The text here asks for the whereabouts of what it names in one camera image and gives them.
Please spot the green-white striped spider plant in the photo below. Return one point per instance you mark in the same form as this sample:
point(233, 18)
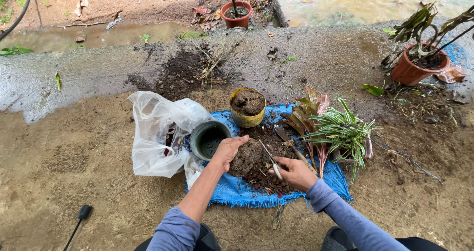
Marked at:
point(342, 132)

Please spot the loose soil heap with debris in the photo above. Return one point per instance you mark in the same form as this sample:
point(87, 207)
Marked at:
point(272, 140)

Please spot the small terracotta plastic pot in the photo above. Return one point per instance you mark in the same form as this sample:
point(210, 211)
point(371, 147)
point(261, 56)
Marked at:
point(237, 19)

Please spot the green fallen leaf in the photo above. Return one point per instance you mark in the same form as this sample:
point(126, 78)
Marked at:
point(373, 89)

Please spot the grey metal scissors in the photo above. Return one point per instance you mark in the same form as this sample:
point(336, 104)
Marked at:
point(269, 156)

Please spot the dark soil patch with roots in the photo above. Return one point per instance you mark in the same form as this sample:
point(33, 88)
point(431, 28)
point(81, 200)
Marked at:
point(181, 71)

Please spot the dry brown leaf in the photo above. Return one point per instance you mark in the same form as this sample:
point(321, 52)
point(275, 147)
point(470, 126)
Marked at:
point(452, 74)

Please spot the person's left hand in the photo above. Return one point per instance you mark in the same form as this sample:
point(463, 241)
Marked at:
point(226, 151)

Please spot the yellow pot filled with soil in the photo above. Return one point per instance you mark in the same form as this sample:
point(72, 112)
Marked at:
point(247, 108)

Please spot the person's right hand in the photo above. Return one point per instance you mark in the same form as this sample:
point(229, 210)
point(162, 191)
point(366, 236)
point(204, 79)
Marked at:
point(296, 174)

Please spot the blue woven plastic mat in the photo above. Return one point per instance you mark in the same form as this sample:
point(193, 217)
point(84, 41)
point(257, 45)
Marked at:
point(237, 191)

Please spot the blue net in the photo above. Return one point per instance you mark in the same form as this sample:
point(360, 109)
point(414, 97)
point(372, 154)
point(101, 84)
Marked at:
point(457, 54)

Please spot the person's left fingers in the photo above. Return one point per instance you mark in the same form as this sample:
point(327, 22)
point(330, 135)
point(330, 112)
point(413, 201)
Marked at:
point(240, 140)

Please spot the dark-leaved potted plant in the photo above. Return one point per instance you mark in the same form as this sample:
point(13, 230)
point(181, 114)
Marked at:
point(414, 25)

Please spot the brown soil root clump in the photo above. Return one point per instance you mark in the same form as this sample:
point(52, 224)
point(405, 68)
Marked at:
point(249, 158)

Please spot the person's right fingers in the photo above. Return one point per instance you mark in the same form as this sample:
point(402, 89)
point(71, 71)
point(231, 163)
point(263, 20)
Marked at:
point(278, 171)

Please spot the red-leaved plant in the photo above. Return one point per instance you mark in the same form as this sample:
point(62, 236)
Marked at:
point(309, 106)

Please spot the large terracotta plastic pot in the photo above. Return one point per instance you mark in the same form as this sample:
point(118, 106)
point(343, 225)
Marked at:
point(407, 71)

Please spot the grey-green plastic plant pot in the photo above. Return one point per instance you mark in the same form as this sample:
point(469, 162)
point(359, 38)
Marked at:
point(207, 141)

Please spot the white plastic bag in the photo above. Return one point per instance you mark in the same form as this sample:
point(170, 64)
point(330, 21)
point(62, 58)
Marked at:
point(155, 132)

